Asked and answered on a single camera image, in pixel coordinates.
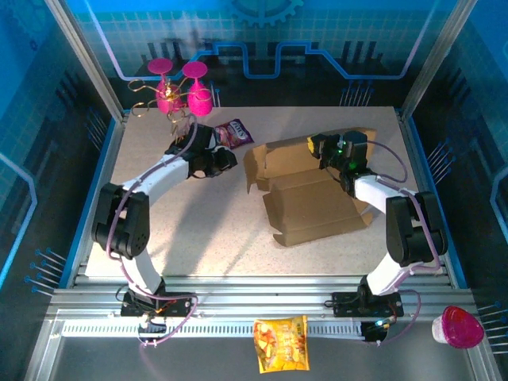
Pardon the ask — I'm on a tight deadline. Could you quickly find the brown cardboard paper box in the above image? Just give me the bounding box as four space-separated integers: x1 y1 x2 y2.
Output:
242 126 377 248

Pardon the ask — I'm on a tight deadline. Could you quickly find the purple snack bag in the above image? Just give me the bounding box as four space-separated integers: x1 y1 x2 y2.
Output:
214 117 255 150

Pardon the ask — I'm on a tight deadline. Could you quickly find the pink wine glass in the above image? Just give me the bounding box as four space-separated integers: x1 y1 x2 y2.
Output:
182 61 214 117
148 58 187 116

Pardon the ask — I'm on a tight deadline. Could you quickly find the yellow chips bag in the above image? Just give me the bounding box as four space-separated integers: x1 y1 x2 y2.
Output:
252 315 310 375

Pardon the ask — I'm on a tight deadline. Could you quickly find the cup with red lid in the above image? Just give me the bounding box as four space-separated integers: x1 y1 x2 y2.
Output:
431 305 485 349

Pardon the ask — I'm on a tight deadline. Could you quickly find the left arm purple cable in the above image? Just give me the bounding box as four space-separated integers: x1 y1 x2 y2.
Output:
103 121 199 350

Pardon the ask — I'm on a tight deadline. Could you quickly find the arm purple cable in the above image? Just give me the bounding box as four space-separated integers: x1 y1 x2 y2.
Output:
103 121 199 350
364 139 445 347

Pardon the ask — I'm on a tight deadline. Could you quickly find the gold wire glass rack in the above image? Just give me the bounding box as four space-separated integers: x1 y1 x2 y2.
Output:
127 78 214 138

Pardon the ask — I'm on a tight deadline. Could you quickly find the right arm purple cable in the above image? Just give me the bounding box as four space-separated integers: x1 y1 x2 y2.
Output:
364 139 445 347

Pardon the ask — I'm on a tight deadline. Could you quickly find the aluminium frame post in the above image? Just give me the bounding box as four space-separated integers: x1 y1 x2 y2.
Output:
44 0 125 122
399 0 479 120

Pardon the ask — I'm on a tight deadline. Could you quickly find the aluminium frame rail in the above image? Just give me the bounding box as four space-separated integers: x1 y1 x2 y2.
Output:
47 273 477 318

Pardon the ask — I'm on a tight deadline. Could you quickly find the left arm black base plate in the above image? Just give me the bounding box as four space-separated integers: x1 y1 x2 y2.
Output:
118 291 198 318

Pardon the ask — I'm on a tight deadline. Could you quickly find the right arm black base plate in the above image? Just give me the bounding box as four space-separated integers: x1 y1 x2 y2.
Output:
331 291 404 318

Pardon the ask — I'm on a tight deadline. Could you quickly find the white slotted cable duct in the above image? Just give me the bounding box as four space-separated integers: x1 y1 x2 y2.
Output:
61 320 368 338

